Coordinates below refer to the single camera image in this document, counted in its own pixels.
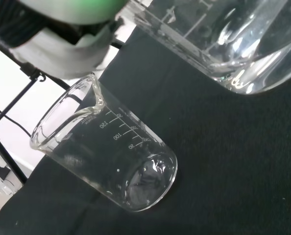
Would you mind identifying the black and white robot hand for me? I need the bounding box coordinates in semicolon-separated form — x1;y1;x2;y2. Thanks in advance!
0;0;130;79

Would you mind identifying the clear empty glass beaker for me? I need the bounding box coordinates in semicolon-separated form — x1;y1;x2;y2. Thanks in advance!
29;72;179;213

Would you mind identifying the black tripod stand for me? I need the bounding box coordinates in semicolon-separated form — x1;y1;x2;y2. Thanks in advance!
0;30;74;187

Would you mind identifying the black bench cloth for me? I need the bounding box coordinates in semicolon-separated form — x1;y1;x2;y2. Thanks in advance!
0;25;291;235

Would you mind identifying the thin black cable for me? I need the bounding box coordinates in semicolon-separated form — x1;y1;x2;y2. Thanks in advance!
3;114;33;136

